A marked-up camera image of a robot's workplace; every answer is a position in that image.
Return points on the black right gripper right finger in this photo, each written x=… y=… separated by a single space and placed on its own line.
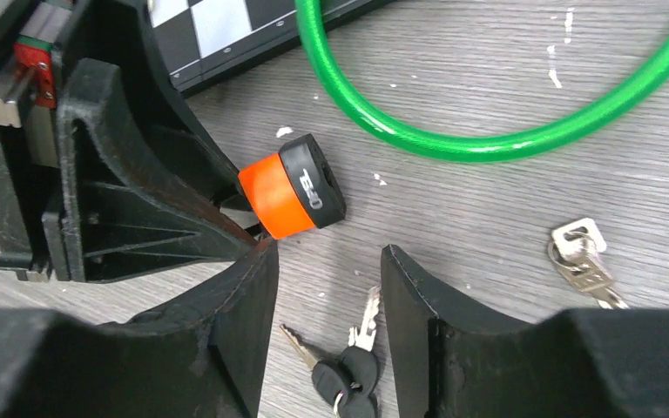
x=453 y=356

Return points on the green cable lock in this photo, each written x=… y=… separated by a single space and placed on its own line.
x=477 y=68

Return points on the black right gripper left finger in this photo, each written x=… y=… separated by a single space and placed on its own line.
x=200 y=354

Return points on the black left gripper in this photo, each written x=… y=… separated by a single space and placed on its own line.
x=104 y=190

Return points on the orange black padlock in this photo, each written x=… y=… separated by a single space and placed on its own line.
x=291 y=191

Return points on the black white chessboard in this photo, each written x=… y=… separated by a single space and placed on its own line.
x=203 y=42

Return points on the silver cable lock keys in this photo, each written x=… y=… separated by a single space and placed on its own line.
x=575 y=250

